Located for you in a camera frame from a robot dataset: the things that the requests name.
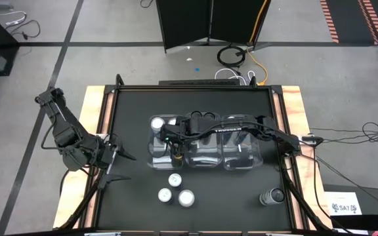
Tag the white paper sign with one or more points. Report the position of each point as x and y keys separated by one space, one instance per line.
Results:
x=344 y=204

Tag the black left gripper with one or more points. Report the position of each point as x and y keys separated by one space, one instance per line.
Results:
x=102 y=154

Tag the black box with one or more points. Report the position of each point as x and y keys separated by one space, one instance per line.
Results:
x=374 y=204

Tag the clear plastic bin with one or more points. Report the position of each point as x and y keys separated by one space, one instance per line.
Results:
x=157 y=160
x=241 y=154
x=205 y=157

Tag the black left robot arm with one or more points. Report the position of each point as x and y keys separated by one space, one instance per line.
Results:
x=62 y=128

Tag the black folding partition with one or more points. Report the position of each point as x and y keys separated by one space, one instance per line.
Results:
x=189 y=23

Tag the dark can green-white top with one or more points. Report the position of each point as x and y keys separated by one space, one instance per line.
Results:
x=231 y=117

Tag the black mat orange stripes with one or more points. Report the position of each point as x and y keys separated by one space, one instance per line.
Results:
x=349 y=19

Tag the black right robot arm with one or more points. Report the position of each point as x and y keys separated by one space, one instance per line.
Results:
x=228 y=128

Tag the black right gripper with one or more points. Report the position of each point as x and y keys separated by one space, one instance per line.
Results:
x=176 y=132

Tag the blue silver Red Bull can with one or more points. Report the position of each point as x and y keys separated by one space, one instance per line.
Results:
x=164 y=195
x=175 y=180

